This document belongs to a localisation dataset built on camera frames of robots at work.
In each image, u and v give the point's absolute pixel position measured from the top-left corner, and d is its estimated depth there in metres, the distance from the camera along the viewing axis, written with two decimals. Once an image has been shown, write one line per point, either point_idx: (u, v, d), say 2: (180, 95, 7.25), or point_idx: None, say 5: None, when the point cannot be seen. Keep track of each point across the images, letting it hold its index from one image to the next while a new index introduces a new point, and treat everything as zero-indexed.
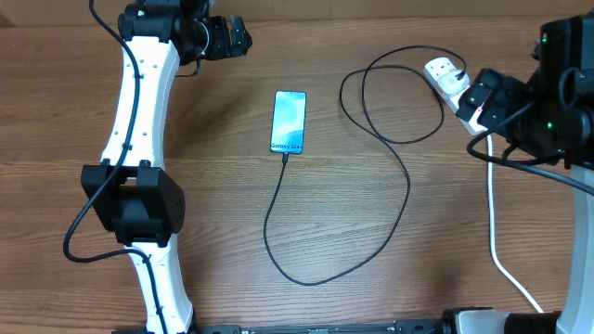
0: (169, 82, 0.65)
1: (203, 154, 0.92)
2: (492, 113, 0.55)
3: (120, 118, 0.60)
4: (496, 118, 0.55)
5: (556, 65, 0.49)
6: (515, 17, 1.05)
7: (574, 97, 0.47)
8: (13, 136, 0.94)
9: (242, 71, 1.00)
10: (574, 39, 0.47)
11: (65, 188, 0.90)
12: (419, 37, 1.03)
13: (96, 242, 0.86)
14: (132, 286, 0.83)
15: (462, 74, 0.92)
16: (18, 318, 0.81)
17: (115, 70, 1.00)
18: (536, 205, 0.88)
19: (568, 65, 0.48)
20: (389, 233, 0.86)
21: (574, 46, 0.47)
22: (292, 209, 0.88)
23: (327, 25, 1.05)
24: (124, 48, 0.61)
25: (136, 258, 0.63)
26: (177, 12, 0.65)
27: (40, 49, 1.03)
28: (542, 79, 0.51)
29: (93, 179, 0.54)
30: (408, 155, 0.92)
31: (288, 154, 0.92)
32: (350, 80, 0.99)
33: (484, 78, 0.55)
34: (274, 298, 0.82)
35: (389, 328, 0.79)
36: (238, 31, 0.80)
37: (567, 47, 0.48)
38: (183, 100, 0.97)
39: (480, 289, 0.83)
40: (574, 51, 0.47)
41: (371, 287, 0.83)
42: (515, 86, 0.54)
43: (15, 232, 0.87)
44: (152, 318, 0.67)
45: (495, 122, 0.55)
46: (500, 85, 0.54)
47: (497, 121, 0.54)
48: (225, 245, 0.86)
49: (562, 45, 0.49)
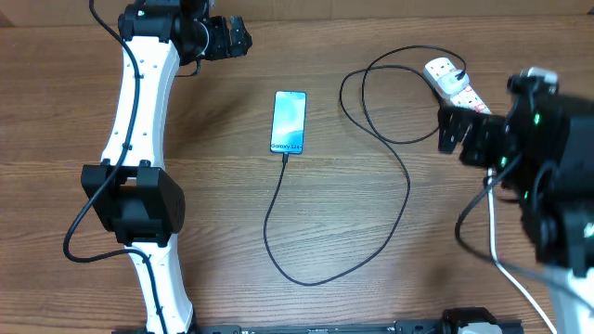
0: (169, 82, 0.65)
1: (203, 154, 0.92)
2: (475, 154, 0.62)
3: (120, 118, 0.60)
4: (477, 158, 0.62)
5: (539, 147, 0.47)
6: (515, 17, 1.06)
7: (546, 193, 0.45)
8: (13, 136, 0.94)
9: (242, 71, 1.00)
10: (558, 134, 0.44)
11: (65, 188, 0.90)
12: (419, 37, 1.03)
13: (96, 241, 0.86)
14: (132, 286, 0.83)
15: (462, 74, 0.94)
16: (17, 318, 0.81)
17: (115, 70, 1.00)
18: None
19: (549, 153, 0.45)
20: (389, 233, 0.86)
21: (559, 143, 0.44)
22: (292, 209, 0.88)
23: (327, 25, 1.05)
24: (124, 47, 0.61)
25: (136, 258, 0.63)
26: (177, 12, 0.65)
27: (40, 49, 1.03)
28: (526, 149, 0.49)
29: (93, 178, 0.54)
30: (408, 155, 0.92)
31: (288, 155, 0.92)
32: (350, 80, 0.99)
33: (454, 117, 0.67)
34: (274, 298, 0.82)
35: (388, 328, 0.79)
36: (238, 31, 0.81)
37: (553, 137, 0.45)
38: (184, 99, 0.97)
39: (479, 289, 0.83)
40: (556, 144, 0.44)
41: (371, 287, 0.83)
42: (491, 127, 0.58)
43: (15, 232, 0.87)
44: (152, 318, 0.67)
45: (477, 160, 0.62)
46: (478, 128, 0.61)
47: (478, 160, 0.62)
48: (225, 245, 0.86)
49: (548, 134, 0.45)
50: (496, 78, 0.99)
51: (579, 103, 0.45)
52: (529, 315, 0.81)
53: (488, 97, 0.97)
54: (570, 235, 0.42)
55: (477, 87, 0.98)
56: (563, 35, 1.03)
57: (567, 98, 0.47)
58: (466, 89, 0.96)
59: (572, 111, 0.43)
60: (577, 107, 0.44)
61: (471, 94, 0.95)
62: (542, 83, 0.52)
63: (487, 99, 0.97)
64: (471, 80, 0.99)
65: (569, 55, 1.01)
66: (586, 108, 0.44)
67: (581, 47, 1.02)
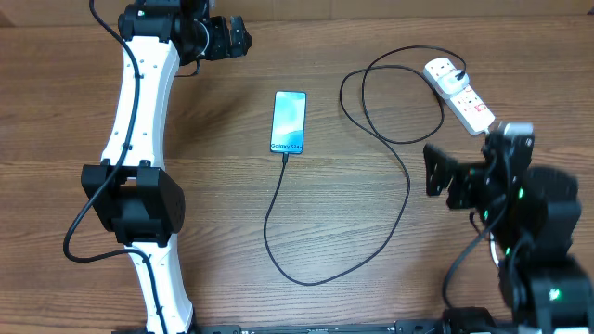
0: (169, 83, 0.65)
1: (203, 154, 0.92)
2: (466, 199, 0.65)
3: (120, 118, 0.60)
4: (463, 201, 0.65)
5: (519, 217, 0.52)
6: (515, 17, 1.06)
7: (523, 259, 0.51)
8: (13, 136, 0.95)
9: (242, 71, 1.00)
10: (537, 211, 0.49)
11: (65, 188, 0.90)
12: (419, 37, 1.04)
13: (96, 241, 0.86)
14: (132, 286, 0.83)
15: (462, 74, 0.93)
16: (17, 318, 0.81)
17: (115, 70, 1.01)
18: None
19: (530, 225, 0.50)
20: (389, 233, 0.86)
21: (537, 219, 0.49)
22: (292, 209, 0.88)
23: (327, 25, 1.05)
24: (124, 47, 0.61)
25: (136, 258, 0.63)
26: (177, 12, 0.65)
27: (40, 49, 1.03)
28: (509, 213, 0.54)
29: (93, 178, 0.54)
30: (408, 155, 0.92)
31: (288, 154, 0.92)
32: (350, 80, 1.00)
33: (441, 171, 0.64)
34: (274, 298, 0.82)
35: (389, 328, 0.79)
36: (238, 31, 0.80)
37: (534, 212, 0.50)
38: (184, 99, 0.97)
39: (479, 289, 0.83)
40: (534, 220, 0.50)
41: (371, 287, 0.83)
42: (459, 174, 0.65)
43: (16, 232, 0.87)
44: (152, 318, 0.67)
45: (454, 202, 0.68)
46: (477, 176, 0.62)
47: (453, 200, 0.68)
48: (225, 245, 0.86)
49: (527, 210, 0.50)
50: (496, 78, 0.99)
51: (556, 183, 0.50)
52: None
53: (488, 97, 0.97)
54: (536, 301, 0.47)
55: (477, 87, 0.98)
56: (563, 35, 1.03)
57: (545, 173, 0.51)
58: (466, 89, 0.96)
59: (548, 195, 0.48)
60: (553, 188, 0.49)
61: (471, 94, 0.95)
62: (517, 147, 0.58)
63: (487, 99, 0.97)
64: (471, 80, 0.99)
65: (569, 54, 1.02)
66: (561, 189, 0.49)
67: (581, 47, 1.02)
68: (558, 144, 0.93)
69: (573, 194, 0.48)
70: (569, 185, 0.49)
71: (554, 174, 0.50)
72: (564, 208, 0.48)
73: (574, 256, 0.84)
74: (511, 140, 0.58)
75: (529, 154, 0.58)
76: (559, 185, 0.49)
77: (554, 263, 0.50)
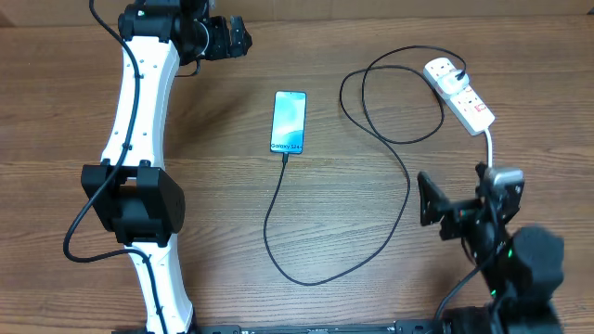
0: (169, 82, 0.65)
1: (203, 154, 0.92)
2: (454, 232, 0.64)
3: (120, 118, 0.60)
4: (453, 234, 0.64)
5: (504, 270, 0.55)
6: (515, 18, 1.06)
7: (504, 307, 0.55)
8: (13, 136, 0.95)
9: (242, 71, 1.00)
10: (522, 274, 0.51)
11: (65, 188, 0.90)
12: (419, 37, 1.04)
13: (96, 241, 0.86)
14: (132, 286, 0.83)
15: (462, 74, 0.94)
16: (17, 318, 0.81)
17: (115, 70, 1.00)
18: (536, 205, 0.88)
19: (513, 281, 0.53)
20: (389, 233, 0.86)
21: (522, 280, 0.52)
22: (292, 209, 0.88)
23: (327, 25, 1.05)
24: (124, 47, 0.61)
25: (136, 258, 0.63)
26: (177, 12, 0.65)
27: (40, 49, 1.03)
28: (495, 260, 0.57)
29: (93, 178, 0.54)
30: (408, 155, 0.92)
31: (288, 154, 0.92)
32: (350, 81, 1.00)
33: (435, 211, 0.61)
34: (274, 298, 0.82)
35: (388, 328, 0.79)
36: (238, 31, 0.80)
37: (519, 273, 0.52)
38: (184, 99, 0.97)
39: (479, 289, 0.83)
40: (518, 280, 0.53)
41: (371, 287, 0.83)
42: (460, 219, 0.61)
43: (16, 232, 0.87)
44: (152, 318, 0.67)
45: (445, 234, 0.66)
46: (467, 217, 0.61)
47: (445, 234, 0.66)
48: (225, 245, 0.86)
49: (513, 268, 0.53)
50: (496, 78, 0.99)
51: (546, 248, 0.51)
52: None
53: (488, 98, 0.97)
54: None
55: (477, 87, 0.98)
56: (563, 35, 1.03)
57: (535, 236, 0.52)
58: (466, 89, 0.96)
59: (535, 265, 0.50)
60: (543, 255, 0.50)
61: (471, 94, 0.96)
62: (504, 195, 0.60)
63: (487, 99, 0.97)
64: (471, 80, 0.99)
65: (569, 54, 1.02)
66: (550, 256, 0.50)
67: (581, 47, 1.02)
68: (558, 144, 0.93)
69: (559, 261, 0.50)
70: (558, 250, 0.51)
71: (544, 237, 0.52)
72: (550, 276, 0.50)
73: (574, 256, 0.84)
74: (498, 189, 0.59)
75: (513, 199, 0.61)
76: (548, 250, 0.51)
77: (533, 311, 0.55)
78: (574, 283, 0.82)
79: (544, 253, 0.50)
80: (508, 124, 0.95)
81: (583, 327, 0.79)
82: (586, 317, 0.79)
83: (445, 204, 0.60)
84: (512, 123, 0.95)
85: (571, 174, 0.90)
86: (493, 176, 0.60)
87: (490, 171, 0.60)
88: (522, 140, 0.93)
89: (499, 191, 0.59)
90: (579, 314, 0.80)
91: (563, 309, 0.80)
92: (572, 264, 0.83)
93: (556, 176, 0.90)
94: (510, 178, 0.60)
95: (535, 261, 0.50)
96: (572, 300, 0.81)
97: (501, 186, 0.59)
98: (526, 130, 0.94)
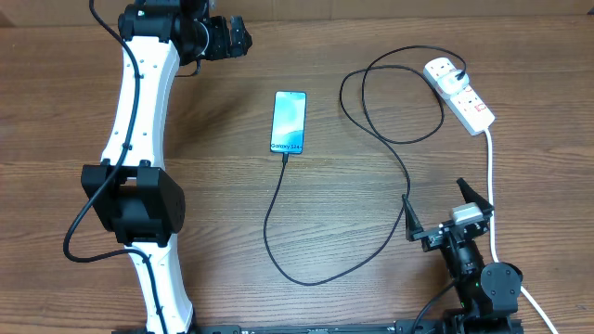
0: (169, 83, 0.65)
1: (203, 154, 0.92)
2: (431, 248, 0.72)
3: (120, 118, 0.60)
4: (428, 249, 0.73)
5: (471, 293, 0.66)
6: (515, 17, 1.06)
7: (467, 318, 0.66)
8: (13, 136, 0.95)
9: (243, 71, 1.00)
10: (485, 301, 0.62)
11: (65, 188, 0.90)
12: (419, 37, 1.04)
13: (96, 241, 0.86)
14: (132, 286, 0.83)
15: (462, 74, 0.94)
16: (18, 318, 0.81)
17: (115, 70, 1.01)
18: (536, 205, 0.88)
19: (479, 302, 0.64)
20: (389, 233, 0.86)
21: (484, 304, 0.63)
22: (292, 209, 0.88)
23: (327, 25, 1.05)
24: (124, 48, 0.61)
25: (136, 258, 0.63)
26: (177, 12, 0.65)
27: (40, 49, 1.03)
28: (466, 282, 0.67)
29: (93, 178, 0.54)
30: (407, 155, 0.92)
31: (288, 154, 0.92)
32: (350, 80, 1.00)
33: (411, 237, 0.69)
34: (274, 298, 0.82)
35: (388, 328, 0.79)
36: (238, 31, 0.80)
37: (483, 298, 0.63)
38: (184, 99, 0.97)
39: None
40: (483, 304, 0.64)
41: (371, 287, 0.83)
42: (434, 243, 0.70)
43: (16, 232, 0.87)
44: (152, 318, 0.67)
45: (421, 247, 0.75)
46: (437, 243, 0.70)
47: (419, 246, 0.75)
48: (225, 245, 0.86)
49: (480, 294, 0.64)
50: (496, 78, 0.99)
51: (506, 281, 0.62)
52: (529, 314, 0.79)
53: (488, 97, 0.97)
54: None
55: (477, 87, 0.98)
56: (563, 34, 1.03)
57: (498, 271, 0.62)
58: (466, 89, 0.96)
59: (495, 296, 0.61)
60: (503, 289, 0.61)
61: (471, 94, 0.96)
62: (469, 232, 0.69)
63: (487, 99, 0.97)
64: (471, 80, 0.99)
65: (570, 54, 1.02)
66: (509, 289, 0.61)
67: (581, 47, 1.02)
68: (558, 144, 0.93)
69: (514, 293, 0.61)
70: (515, 282, 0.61)
71: (505, 272, 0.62)
72: (507, 306, 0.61)
73: (574, 256, 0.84)
74: (461, 229, 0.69)
75: (480, 233, 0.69)
76: (508, 284, 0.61)
77: (491, 323, 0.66)
78: (574, 283, 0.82)
79: (505, 287, 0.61)
80: (508, 124, 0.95)
81: (583, 327, 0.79)
82: (585, 317, 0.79)
83: (416, 235, 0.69)
84: (512, 123, 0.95)
85: (572, 174, 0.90)
86: (455, 216, 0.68)
87: (454, 211, 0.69)
88: (522, 140, 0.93)
89: (459, 232, 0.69)
90: (579, 314, 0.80)
91: (563, 309, 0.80)
92: (572, 264, 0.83)
93: (556, 176, 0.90)
94: (470, 219, 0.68)
95: (497, 293, 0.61)
96: (571, 300, 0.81)
97: (462, 225, 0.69)
98: (526, 130, 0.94)
